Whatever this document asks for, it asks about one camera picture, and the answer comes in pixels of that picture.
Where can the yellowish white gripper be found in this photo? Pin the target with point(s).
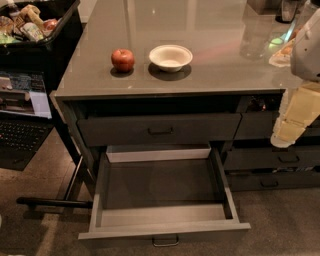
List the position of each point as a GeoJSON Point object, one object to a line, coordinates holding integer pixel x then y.
{"type": "Point", "coordinates": [307, 55]}

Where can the grey drawer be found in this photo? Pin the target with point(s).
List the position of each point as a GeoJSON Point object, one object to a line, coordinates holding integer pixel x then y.
{"type": "Point", "coordinates": [263, 158]}
{"type": "Point", "coordinates": [163, 129]}
{"type": "Point", "coordinates": [162, 203]}
{"type": "Point", "coordinates": [259, 125]}
{"type": "Point", "coordinates": [270, 181]}

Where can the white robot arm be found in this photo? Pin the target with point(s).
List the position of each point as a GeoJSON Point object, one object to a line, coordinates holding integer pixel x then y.
{"type": "Point", "coordinates": [301, 106]}

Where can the snack bags in drawer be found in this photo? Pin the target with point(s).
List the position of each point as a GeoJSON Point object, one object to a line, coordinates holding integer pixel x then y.
{"type": "Point", "coordinates": [263, 103]}

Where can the clear jar of snacks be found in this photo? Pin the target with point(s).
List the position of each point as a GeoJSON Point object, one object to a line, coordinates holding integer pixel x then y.
{"type": "Point", "coordinates": [301, 52]}

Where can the white bowl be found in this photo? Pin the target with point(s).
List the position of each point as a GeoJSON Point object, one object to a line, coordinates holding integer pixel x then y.
{"type": "Point", "coordinates": [170, 58]}

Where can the red apple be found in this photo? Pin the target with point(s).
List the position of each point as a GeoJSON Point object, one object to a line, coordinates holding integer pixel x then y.
{"type": "Point", "coordinates": [123, 60]}

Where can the black stand leg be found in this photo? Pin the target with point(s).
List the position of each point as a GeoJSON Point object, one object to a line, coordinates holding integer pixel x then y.
{"type": "Point", "coordinates": [70, 189]}

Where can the black bin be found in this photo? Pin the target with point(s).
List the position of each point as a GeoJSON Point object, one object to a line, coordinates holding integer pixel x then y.
{"type": "Point", "coordinates": [51, 55]}

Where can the red item in bin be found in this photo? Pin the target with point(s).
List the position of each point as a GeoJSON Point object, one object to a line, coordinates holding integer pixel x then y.
{"type": "Point", "coordinates": [50, 24]}

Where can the black laptop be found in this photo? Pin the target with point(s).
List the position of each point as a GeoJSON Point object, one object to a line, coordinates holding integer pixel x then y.
{"type": "Point", "coordinates": [25, 117]}

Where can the white bottle in bin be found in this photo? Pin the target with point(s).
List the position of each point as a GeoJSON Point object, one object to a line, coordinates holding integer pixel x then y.
{"type": "Point", "coordinates": [32, 32]}

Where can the yellow package in bin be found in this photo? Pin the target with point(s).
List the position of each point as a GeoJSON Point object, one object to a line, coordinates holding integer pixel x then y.
{"type": "Point", "coordinates": [31, 13]}

